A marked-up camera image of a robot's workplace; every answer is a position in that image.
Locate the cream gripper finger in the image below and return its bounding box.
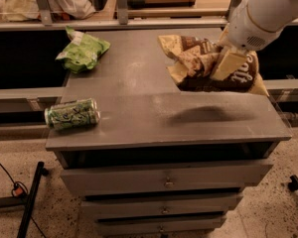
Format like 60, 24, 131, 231
210, 47, 246, 80
217, 26, 229, 47

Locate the brown sea salt chip bag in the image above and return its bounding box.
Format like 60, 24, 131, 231
158, 35, 268, 96

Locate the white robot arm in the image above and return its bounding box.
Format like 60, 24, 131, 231
210, 0, 298, 80

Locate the green chip bag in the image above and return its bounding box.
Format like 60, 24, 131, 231
56, 27, 110, 74

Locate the green soda can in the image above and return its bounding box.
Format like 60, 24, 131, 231
44, 98, 100, 130

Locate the white cloth bag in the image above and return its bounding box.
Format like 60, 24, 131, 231
0, 0, 95, 22

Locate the grey drawer cabinet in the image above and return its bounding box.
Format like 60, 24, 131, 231
47, 30, 290, 229

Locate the top grey drawer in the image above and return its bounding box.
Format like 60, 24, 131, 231
61, 160, 272, 196

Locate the grey drawer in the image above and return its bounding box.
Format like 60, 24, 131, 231
81, 192, 242, 219
61, 160, 272, 196
96, 215, 225, 236

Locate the black stand foot right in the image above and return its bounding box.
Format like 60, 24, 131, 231
288, 175, 298, 191

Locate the bottom grey drawer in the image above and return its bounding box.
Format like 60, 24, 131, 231
96, 215, 225, 236

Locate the middle grey drawer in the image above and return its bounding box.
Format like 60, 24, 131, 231
81, 192, 242, 219

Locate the black stand leg left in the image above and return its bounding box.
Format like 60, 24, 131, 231
0, 162, 49, 238

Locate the grey metal rail frame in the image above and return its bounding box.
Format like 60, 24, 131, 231
0, 0, 298, 32

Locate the black cable with orange plug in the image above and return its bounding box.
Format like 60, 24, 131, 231
0, 152, 48, 238

